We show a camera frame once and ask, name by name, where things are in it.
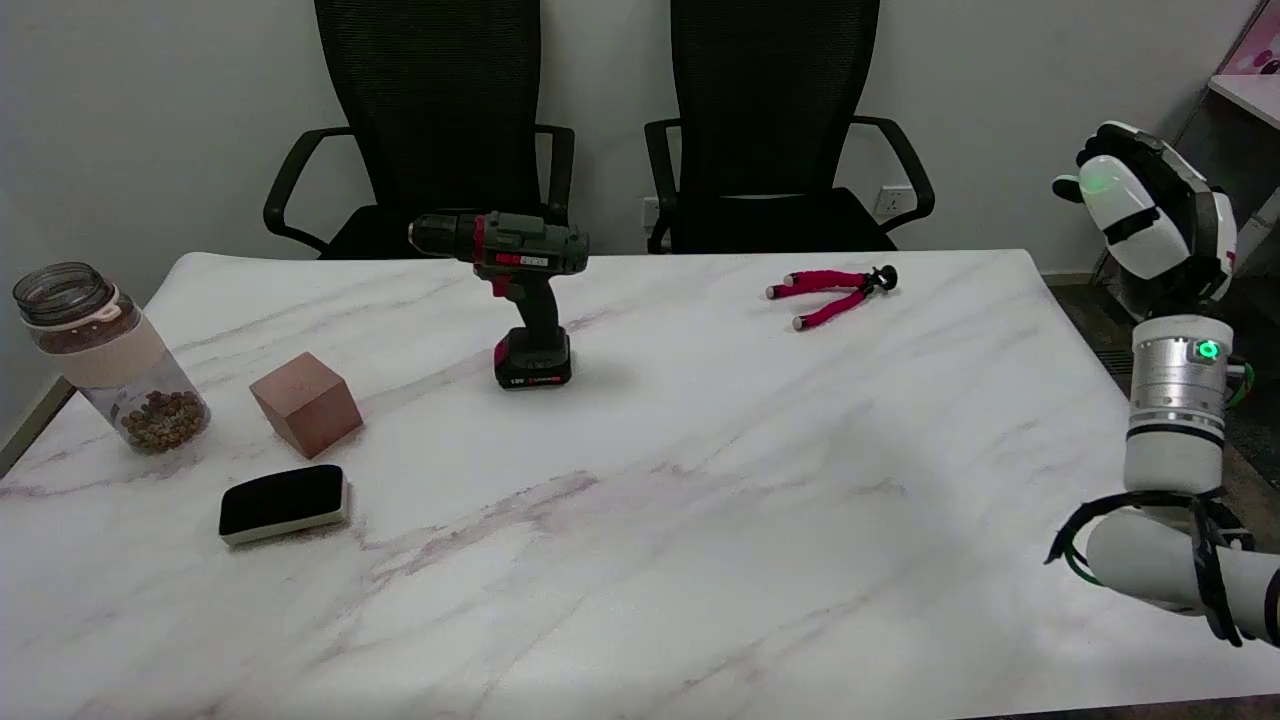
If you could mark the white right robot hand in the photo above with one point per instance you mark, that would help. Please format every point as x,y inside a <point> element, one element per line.
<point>1150,225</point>

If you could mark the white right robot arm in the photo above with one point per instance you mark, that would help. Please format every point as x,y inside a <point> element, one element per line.
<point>1176,420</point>

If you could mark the white desk with leg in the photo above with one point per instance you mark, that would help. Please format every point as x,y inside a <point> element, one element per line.
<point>1250,95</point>

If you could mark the pink flexible mini tripod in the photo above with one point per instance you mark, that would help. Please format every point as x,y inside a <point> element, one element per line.
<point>830,295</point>

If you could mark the black mesh office chair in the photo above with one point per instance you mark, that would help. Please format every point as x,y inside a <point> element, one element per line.
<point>440,120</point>
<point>770,120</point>

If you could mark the brown wooden cube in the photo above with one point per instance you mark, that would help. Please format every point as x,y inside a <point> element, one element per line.
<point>306,402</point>

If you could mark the black white board eraser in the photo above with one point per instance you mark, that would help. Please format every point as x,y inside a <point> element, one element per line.
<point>283,500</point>

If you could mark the clear jar with nuts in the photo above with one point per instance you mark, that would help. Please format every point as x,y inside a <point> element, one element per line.
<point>115,360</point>

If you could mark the white wall socket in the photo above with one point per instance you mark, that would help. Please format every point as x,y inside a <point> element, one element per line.
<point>650,211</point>
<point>894,201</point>

